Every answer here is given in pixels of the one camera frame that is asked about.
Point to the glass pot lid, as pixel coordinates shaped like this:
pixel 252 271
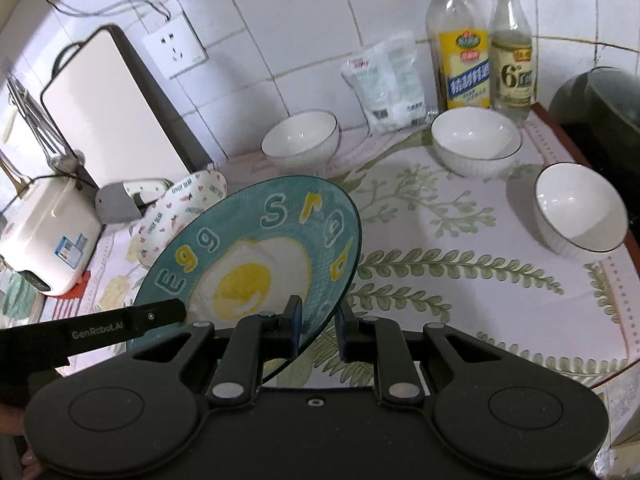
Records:
pixel 617 97

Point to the clear bottle with yellow cap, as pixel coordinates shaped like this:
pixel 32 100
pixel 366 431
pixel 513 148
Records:
pixel 512 75

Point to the green patterned mat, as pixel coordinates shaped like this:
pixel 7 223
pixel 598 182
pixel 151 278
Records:
pixel 20 295

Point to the yellow label glass bottle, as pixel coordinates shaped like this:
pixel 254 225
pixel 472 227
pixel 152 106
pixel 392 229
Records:
pixel 462 70

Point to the floral tablecloth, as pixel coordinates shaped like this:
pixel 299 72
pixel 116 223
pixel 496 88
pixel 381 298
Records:
pixel 425 220

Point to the white cutting board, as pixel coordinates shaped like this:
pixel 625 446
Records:
pixel 110 110

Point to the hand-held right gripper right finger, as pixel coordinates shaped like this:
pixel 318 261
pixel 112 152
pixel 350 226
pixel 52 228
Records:
pixel 342 335

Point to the white rabbit print plate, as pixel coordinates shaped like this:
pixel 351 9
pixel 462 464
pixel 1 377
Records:
pixel 165 220

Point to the hanging metal ladle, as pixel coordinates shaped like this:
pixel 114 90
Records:
pixel 62 160

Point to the white power strip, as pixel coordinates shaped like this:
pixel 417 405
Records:
pixel 150 187

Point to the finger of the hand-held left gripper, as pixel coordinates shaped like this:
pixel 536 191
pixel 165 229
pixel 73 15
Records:
pixel 160 315

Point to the white plastic salt bag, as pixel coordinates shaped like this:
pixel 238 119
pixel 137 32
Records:
pixel 390 85

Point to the white rice cooker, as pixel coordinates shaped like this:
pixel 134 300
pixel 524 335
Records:
pixel 45 230

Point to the white bowl with dark rim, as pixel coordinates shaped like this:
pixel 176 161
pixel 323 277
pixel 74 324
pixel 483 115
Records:
pixel 575 205
pixel 300 135
pixel 475 132

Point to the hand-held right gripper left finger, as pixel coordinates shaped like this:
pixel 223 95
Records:
pixel 295 327

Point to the teal fried egg print plate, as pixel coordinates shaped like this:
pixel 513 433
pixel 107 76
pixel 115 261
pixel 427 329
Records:
pixel 280 210

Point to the dark cooking pot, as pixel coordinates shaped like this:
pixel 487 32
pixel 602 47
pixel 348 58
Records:
pixel 567 100

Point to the white wall socket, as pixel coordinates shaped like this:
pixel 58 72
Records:
pixel 172 45

